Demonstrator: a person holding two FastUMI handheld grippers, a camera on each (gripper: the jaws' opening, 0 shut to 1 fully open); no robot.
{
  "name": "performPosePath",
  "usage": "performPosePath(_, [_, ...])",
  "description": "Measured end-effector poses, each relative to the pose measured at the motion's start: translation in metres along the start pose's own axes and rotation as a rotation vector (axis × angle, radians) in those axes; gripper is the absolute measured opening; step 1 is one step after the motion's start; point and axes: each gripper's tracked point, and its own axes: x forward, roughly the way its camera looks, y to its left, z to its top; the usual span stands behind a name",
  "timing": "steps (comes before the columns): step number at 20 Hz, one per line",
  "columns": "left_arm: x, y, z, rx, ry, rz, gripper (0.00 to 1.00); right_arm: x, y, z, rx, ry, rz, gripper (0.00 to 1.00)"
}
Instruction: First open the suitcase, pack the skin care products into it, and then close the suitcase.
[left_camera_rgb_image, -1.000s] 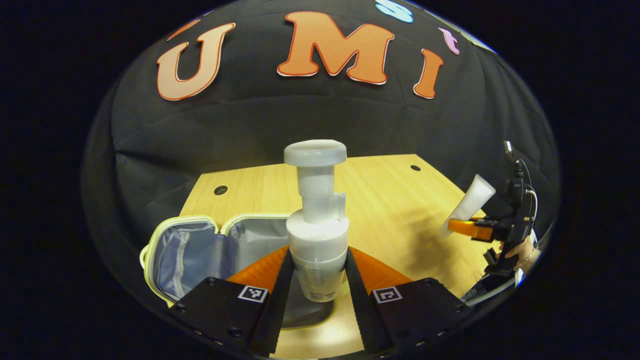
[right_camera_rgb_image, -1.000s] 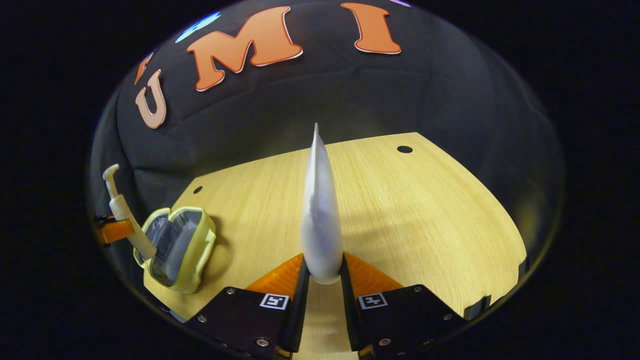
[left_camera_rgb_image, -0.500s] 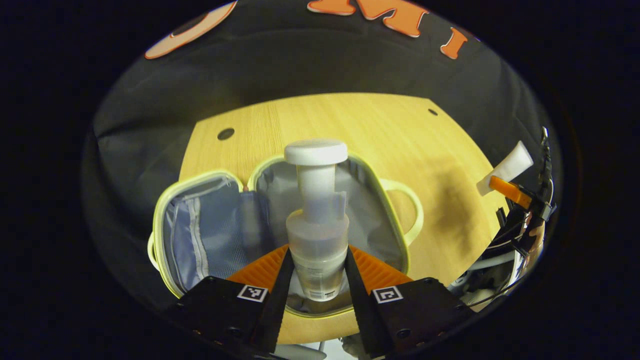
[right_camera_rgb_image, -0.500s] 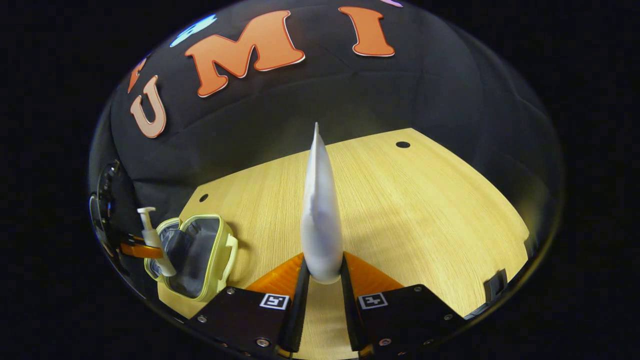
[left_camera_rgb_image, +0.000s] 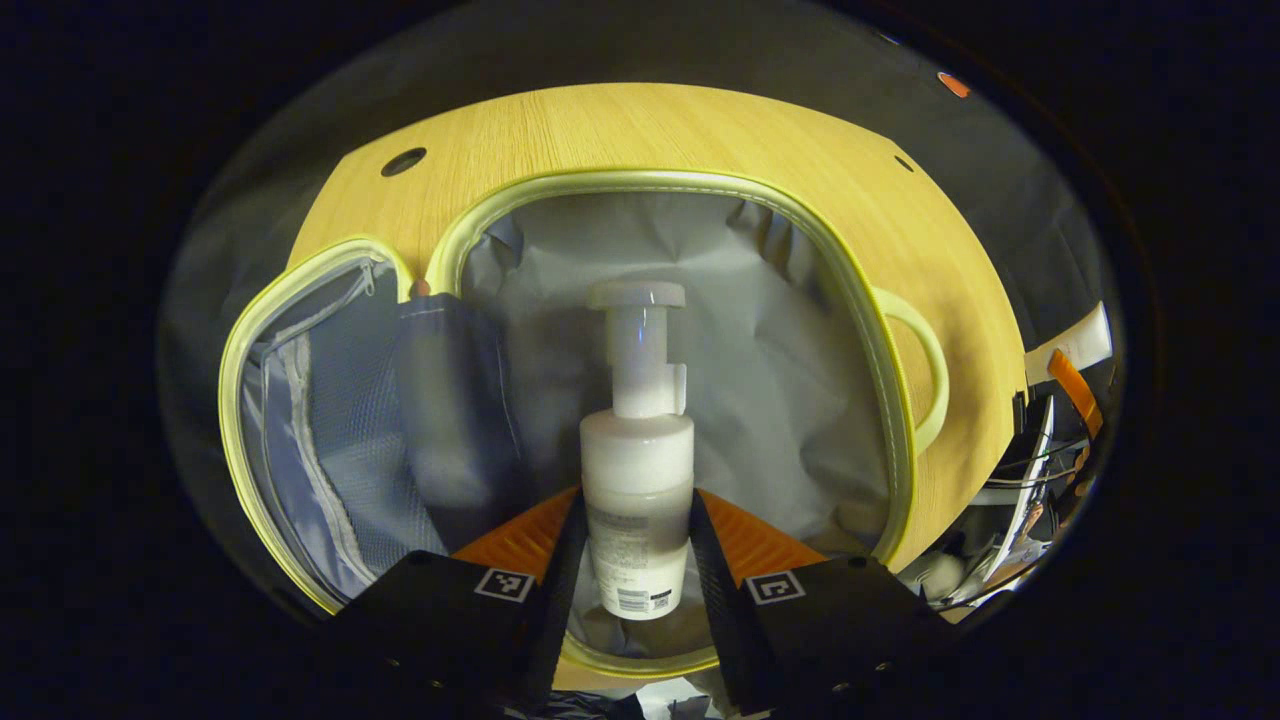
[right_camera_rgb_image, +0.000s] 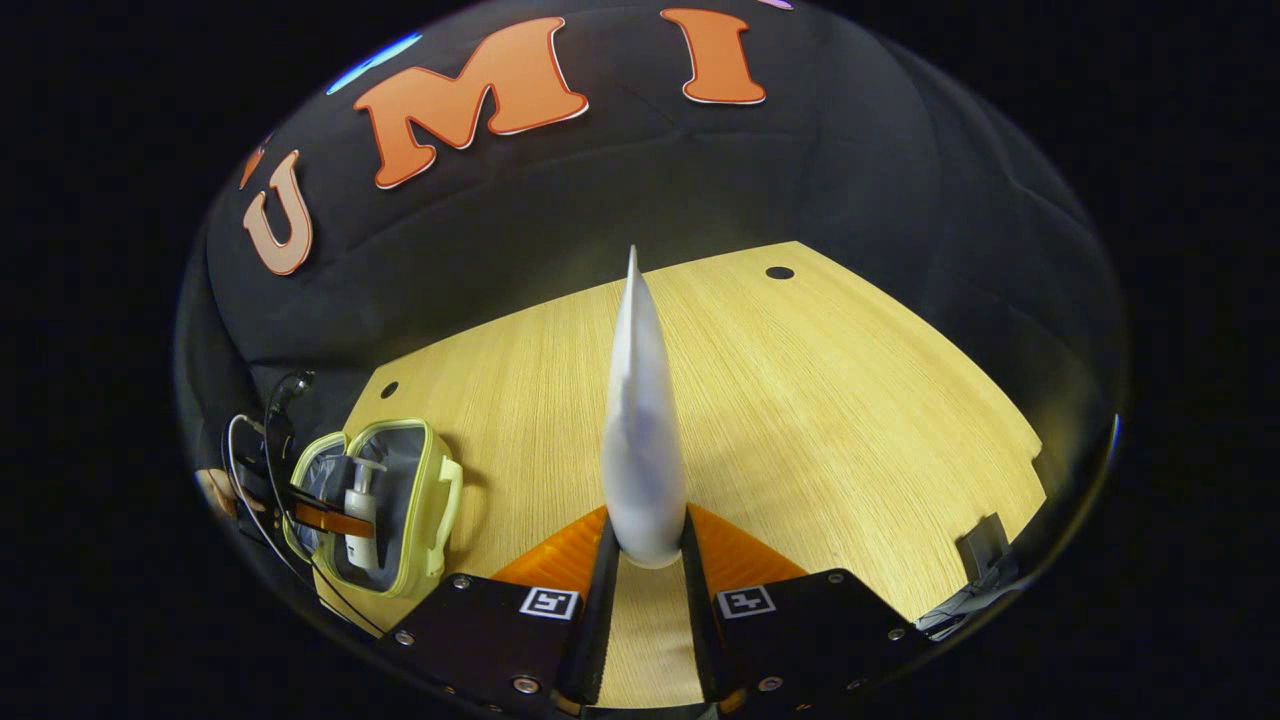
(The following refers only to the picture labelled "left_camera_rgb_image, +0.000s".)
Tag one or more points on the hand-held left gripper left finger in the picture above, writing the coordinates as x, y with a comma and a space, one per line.
558, 610

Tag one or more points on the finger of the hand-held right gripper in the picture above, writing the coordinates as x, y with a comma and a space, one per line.
1075, 390

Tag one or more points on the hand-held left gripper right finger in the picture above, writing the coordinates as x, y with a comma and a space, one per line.
715, 600

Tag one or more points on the white squeeze tube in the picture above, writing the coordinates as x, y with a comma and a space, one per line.
1075, 345

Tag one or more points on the white pump bottle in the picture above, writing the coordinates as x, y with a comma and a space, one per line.
637, 460

